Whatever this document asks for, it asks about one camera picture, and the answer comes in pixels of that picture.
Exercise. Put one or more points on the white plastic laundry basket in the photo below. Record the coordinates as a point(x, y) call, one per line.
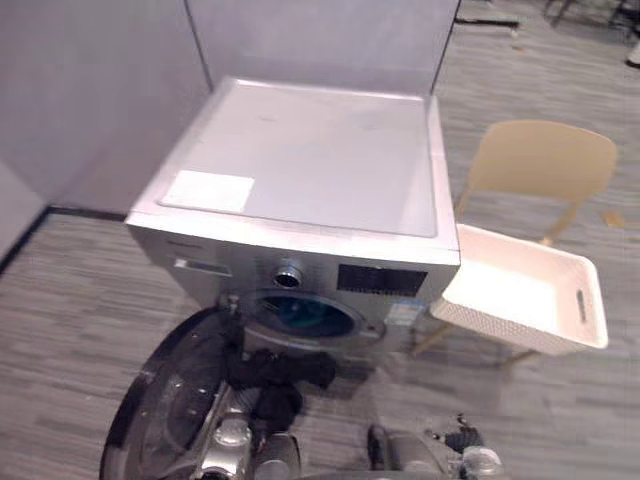
point(520, 295)

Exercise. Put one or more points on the beige plastic chair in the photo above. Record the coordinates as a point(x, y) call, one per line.
point(540, 160)

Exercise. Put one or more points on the white sticker on washer lid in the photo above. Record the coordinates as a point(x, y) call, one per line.
point(210, 190)

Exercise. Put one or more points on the dark furniture legs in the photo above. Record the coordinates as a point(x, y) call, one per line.
point(590, 10)

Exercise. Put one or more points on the blue white energy label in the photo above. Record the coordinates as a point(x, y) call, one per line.
point(406, 313)

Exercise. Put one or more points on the black washer display panel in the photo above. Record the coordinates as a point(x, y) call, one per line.
point(380, 280)

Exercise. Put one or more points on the washer detergent drawer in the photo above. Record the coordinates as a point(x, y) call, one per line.
point(202, 265)

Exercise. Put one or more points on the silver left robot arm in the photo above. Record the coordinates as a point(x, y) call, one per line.
point(235, 445)

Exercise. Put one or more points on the white shoe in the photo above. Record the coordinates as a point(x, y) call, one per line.
point(634, 56)

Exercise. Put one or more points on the black clothes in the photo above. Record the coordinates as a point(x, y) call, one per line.
point(280, 367)

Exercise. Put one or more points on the silver front-load washing machine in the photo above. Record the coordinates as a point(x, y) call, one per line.
point(310, 165)

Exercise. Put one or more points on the round dark washing machine door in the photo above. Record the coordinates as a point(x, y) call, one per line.
point(165, 390)

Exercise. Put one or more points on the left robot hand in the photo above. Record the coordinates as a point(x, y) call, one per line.
point(277, 407)

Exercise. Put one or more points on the grey partition panel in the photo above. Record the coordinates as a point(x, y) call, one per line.
point(100, 100)
point(320, 45)

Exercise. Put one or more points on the black furniture base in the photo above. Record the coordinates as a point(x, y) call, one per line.
point(487, 21)

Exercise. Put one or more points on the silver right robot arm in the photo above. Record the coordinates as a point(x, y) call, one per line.
point(425, 450)

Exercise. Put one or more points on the chrome washer control knob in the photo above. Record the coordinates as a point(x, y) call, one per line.
point(287, 276)

